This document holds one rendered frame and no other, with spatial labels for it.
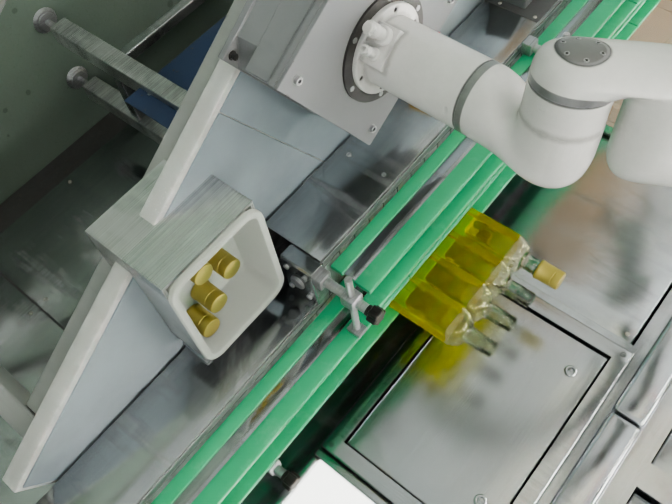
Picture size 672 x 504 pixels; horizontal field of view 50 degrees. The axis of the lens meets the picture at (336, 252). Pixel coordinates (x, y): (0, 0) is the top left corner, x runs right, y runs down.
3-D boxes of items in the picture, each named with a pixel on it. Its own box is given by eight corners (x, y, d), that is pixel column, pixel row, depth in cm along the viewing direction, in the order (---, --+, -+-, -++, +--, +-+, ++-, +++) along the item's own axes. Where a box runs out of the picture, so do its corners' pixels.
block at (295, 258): (285, 286, 122) (317, 309, 119) (275, 257, 114) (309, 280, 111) (299, 271, 123) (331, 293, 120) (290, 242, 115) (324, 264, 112)
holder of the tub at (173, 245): (181, 346, 118) (215, 373, 115) (121, 259, 95) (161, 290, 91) (252, 272, 124) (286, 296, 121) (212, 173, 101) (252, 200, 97)
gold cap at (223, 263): (199, 256, 105) (221, 272, 103) (216, 239, 106) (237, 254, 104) (206, 268, 108) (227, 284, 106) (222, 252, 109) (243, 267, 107)
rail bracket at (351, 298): (319, 313, 120) (378, 355, 115) (304, 261, 106) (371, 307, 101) (330, 300, 121) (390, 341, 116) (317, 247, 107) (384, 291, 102)
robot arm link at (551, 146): (446, 150, 91) (555, 214, 84) (462, 58, 81) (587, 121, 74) (492, 117, 96) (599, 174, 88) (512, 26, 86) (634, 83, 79)
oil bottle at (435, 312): (358, 287, 130) (458, 354, 121) (356, 271, 125) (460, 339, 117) (378, 265, 132) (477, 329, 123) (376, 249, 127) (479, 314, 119)
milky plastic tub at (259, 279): (173, 335, 113) (212, 366, 110) (122, 261, 94) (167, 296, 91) (248, 257, 119) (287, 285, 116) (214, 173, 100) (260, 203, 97)
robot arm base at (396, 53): (323, 75, 90) (419, 131, 83) (370, -22, 87) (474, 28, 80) (383, 99, 103) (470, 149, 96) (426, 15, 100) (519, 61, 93)
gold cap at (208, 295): (187, 290, 107) (208, 306, 105) (204, 274, 108) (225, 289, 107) (193, 302, 110) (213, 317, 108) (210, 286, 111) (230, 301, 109)
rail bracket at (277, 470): (234, 453, 125) (292, 502, 120) (225, 441, 119) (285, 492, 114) (250, 435, 126) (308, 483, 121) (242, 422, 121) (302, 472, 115)
